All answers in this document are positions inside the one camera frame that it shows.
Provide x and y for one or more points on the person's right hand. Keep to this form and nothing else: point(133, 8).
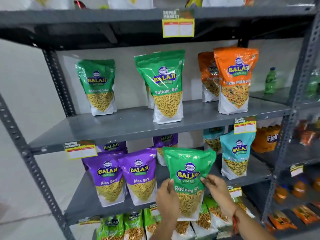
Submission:
point(222, 194)

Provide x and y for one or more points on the person's left hand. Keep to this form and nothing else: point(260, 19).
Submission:
point(167, 204)

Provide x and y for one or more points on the person's right thumb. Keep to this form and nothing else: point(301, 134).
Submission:
point(208, 184)

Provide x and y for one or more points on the person's left thumb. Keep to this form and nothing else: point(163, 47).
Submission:
point(169, 186)

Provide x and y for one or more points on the green snack packet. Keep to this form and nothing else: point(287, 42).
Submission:
point(165, 79)
point(190, 159)
point(97, 82)

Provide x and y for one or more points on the person's right forearm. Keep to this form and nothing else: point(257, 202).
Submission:
point(250, 227)

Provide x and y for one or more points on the person's left forearm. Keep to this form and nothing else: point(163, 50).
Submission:
point(163, 229)

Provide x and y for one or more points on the yellow shelf price label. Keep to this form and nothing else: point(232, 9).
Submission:
point(245, 125)
point(296, 170)
point(178, 24)
point(80, 150)
point(89, 220)
point(154, 209)
point(235, 191)

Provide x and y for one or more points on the purple snack packet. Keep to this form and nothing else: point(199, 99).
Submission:
point(165, 141)
point(111, 146)
point(140, 169)
point(107, 172)

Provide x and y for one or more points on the teal snack packet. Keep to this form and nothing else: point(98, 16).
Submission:
point(237, 149)
point(212, 137)

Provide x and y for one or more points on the red thread wristband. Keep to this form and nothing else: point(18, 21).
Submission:
point(235, 221)

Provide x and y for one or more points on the row of light green packets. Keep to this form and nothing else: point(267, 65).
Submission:
point(132, 226)

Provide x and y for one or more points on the orange soda bottle pack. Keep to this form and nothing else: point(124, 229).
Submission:
point(266, 139)

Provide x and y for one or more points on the orange drink bottle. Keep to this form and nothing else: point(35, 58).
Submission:
point(300, 188)
point(316, 184)
point(281, 193)

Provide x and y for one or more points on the grey metal shelf rack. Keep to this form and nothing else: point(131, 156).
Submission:
point(130, 122)

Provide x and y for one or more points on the orange flat snack packet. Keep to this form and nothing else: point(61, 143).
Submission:
point(282, 220)
point(306, 214)

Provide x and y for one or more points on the grey metal side rack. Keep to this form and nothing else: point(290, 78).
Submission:
point(287, 144)

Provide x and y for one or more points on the red orange snack packets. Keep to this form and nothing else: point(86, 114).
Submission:
point(307, 133)

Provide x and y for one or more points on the green plastic bottle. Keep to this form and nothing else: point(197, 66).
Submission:
point(313, 84)
point(270, 82)

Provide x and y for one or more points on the yellow packet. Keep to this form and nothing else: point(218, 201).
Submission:
point(193, 2)

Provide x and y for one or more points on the white packet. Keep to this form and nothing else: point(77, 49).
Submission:
point(223, 1)
point(130, 2)
point(50, 2)

